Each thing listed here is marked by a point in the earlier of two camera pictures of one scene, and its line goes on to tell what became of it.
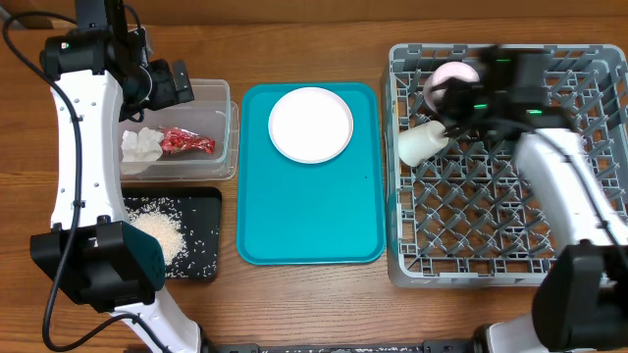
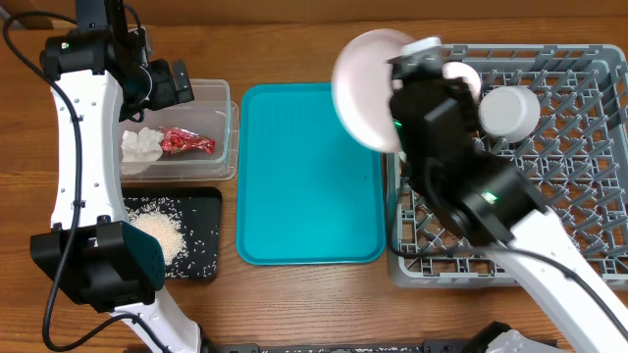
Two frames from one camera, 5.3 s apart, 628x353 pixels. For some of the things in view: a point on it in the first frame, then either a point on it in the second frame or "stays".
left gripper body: [153, 89] stays
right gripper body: [452, 105] -> [409, 93]
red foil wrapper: [176, 140] stays
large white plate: [310, 125] -> [361, 81]
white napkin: [141, 146] stays
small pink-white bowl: [443, 73] stays
